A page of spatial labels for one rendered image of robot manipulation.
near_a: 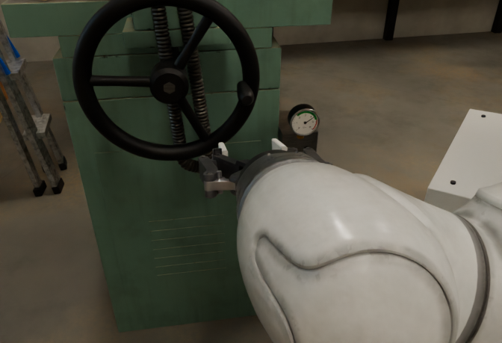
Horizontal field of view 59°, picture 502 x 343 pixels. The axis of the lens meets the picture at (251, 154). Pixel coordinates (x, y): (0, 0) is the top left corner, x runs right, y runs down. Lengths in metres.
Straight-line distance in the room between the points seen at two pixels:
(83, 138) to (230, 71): 0.34
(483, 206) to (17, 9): 0.79
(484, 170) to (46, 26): 0.79
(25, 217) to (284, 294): 1.72
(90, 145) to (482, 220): 0.81
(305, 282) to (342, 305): 0.02
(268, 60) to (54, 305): 0.99
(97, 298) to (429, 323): 1.33
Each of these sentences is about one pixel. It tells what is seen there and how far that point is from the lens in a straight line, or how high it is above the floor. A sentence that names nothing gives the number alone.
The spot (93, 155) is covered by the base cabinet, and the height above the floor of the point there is 0.58.
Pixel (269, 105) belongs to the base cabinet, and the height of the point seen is 0.67.
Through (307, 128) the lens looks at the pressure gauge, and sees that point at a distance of 0.92.
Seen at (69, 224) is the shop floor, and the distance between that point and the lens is 1.79.
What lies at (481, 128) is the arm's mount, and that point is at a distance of 0.94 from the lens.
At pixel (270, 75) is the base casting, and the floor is 0.74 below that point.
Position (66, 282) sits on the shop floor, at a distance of 1.57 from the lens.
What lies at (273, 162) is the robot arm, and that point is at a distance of 0.34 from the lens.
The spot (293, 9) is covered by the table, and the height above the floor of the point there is 0.87.
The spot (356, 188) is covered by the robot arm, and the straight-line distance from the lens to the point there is 0.24.
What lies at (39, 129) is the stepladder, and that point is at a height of 0.27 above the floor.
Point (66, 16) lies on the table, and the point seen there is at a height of 0.88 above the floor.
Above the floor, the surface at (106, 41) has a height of 0.83.
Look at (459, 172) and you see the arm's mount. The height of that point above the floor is 0.68.
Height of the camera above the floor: 1.08
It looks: 32 degrees down
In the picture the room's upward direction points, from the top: straight up
